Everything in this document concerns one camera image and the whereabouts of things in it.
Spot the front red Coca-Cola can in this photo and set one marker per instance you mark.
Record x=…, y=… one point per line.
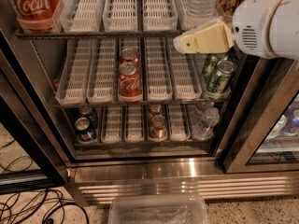
x=129, y=82

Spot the wire shelf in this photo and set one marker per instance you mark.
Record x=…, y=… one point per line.
x=166, y=102
x=87, y=35

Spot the front small clear bottle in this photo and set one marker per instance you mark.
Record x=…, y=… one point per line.
x=206, y=124

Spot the right closed glass fridge door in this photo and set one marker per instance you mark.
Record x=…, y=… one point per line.
x=252, y=151

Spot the front orange drink can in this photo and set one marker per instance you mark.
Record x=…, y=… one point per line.
x=157, y=127

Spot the clear plastic water bottle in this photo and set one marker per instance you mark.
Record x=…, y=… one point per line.
x=199, y=11

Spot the top wire shelf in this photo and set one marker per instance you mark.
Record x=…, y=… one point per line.
x=87, y=35

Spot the blue can behind right door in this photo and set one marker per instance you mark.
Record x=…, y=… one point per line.
x=292, y=125

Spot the rear red Coca-Cola can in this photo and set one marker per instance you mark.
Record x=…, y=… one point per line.
x=129, y=55

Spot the clear plastic bin on floor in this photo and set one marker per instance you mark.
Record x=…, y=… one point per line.
x=159, y=209

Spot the orange drink can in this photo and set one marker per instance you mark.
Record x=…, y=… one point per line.
x=154, y=110
x=157, y=127

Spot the rear small clear bottle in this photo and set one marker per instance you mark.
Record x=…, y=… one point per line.
x=201, y=107

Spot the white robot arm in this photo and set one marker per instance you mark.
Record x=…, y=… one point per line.
x=265, y=28

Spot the small clear bottle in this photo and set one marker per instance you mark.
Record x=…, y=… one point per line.
x=206, y=124
x=201, y=107

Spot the front blue Pepsi can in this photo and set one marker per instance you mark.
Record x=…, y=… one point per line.
x=85, y=129

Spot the rear blue Pepsi can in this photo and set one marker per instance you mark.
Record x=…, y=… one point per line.
x=89, y=112

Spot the blue pepsi can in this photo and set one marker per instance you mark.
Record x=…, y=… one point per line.
x=89, y=112
x=85, y=129

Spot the open glass fridge door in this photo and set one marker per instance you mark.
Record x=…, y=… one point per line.
x=30, y=158

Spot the green drink can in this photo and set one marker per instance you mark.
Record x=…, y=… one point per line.
x=221, y=77
x=210, y=62

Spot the rear orange drink can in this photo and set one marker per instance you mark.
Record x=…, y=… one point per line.
x=154, y=110

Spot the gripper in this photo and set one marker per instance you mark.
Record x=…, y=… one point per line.
x=251, y=23

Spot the rear green drink can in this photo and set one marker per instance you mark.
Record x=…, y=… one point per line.
x=210, y=62

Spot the middle wire shelf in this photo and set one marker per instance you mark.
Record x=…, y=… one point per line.
x=166, y=102

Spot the white can behind right door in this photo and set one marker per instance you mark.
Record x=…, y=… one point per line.
x=278, y=127

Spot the large red Coca-Cola bottle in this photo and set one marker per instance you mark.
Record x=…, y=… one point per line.
x=37, y=16

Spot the front green drink can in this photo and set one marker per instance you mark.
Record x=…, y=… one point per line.
x=221, y=77

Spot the red coca-cola can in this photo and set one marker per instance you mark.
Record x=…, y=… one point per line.
x=129, y=55
x=129, y=82

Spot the stainless steel fridge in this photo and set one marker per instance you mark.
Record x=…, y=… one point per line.
x=123, y=160

